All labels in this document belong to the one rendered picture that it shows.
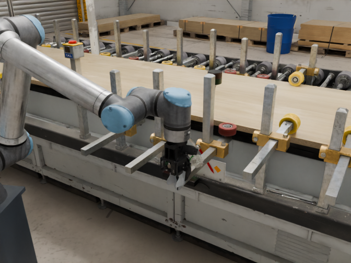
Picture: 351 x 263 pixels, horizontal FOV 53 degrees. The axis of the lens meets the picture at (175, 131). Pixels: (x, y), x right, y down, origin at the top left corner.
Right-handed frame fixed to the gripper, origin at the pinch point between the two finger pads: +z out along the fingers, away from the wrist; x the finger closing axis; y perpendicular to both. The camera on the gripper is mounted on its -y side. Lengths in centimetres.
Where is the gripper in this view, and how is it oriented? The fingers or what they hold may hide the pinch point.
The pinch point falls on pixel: (179, 186)
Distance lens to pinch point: 130.2
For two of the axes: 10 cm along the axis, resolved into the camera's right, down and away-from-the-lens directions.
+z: -0.1, 9.2, 4.0
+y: -5.4, 3.3, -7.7
